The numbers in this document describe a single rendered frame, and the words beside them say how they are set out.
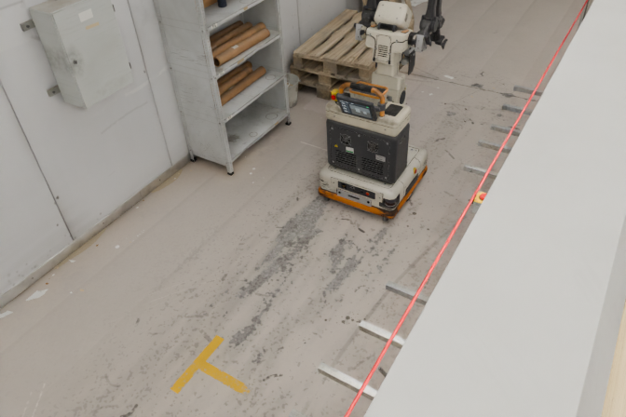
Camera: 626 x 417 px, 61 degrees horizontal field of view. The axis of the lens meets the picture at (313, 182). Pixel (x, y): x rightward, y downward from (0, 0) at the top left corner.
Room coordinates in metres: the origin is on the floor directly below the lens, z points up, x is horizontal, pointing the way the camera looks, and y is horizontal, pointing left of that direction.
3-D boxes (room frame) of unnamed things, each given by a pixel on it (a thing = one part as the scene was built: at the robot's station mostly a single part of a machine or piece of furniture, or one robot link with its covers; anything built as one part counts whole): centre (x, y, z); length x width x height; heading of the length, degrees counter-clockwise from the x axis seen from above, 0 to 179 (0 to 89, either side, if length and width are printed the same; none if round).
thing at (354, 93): (3.15, -0.41, 0.87); 0.23 x 0.15 x 0.11; 56
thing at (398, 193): (3.25, -0.47, 0.16); 0.67 x 0.64 x 0.25; 146
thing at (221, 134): (4.03, 0.60, 0.78); 0.90 x 0.45 x 1.55; 146
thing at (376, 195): (2.96, -0.31, 0.23); 0.41 x 0.02 x 0.08; 56
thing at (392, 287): (1.43, -0.48, 0.83); 0.43 x 0.03 x 0.04; 56
